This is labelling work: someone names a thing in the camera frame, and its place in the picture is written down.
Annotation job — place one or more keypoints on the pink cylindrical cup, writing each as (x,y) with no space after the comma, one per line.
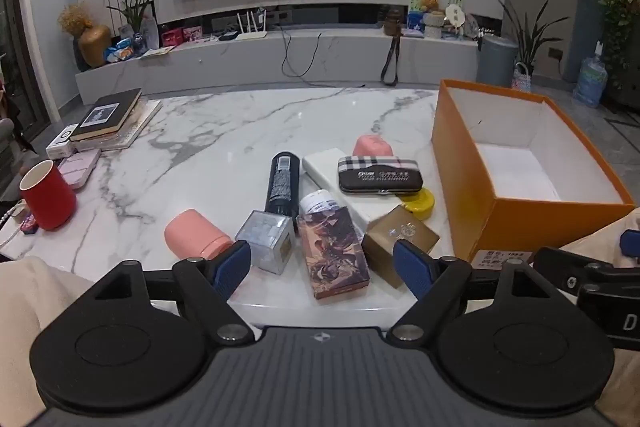
(192,232)

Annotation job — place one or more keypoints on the yellow tape measure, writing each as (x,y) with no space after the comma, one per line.
(420,205)

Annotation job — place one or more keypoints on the white pill bottle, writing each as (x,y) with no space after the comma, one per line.
(317,202)

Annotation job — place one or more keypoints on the white round fan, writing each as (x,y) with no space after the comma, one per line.
(454,14)

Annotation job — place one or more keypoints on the snake plant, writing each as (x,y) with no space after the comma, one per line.
(531,38)

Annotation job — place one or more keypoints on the black hardcover book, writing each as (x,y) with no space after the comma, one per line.
(105,114)

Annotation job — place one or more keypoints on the teddy bear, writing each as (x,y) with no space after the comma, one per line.
(430,2)

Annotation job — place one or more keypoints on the marble television console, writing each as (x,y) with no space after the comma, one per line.
(225,62)

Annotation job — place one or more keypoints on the gold vase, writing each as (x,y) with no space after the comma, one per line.
(95,46)

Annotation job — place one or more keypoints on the orange cardboard box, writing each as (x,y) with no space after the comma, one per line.
(525,217)

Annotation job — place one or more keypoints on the dark patterned bottle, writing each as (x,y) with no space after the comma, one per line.
(281,187)

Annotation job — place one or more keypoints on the long white box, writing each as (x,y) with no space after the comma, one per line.
(325,167)

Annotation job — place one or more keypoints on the red gift box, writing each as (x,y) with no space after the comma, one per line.
(172,37)

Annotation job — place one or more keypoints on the pink gift box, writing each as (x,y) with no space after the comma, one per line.
(192,34)

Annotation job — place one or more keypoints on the blue snack bag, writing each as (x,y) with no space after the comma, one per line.
(119,52)

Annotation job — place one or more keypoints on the plaid black case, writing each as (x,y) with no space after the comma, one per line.
(380,177)

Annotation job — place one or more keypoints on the spiral notebook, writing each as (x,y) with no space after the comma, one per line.
(135,127)

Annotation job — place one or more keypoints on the loose papers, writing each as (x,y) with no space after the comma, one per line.
(157,51)

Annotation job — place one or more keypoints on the green bushy plant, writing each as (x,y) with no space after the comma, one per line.
(620,17)

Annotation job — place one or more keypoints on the red cup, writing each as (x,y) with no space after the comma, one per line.
(47,202)

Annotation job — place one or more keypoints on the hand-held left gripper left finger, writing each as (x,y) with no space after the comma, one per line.
(232,268)

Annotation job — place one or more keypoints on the silver cube box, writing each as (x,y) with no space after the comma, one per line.
(265,237)

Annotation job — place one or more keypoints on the white router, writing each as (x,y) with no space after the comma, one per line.
(251,36)

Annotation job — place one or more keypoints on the small white box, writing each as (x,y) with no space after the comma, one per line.
(62,144)

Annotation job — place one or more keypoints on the grey trash bin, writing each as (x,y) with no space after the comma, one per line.
(496,59)

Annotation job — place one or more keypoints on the pink pump bottle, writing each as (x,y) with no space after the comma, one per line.
(372,144)

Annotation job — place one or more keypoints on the dried yellow flowers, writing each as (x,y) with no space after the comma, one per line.
(75,19)

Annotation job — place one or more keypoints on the pink flat case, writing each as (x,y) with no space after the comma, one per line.
(79,168)

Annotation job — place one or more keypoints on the cream cloth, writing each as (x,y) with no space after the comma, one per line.
(600,239)
(25,307)

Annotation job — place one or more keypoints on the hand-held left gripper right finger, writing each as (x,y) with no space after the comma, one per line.
(412,266)

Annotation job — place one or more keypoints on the woven checked bag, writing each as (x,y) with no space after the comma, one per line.
(521,81)

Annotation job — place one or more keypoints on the gold square box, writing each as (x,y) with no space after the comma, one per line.
(387,234)

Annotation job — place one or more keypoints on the green leafy potted plant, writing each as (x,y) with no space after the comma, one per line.
(134,4)

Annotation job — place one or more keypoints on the illustrated card box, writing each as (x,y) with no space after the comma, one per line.
(330,252)

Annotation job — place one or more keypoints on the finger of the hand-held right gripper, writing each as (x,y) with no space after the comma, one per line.
(567,274)
(631,241)

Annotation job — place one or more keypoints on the blue water jug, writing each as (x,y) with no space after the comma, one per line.
(591,79)

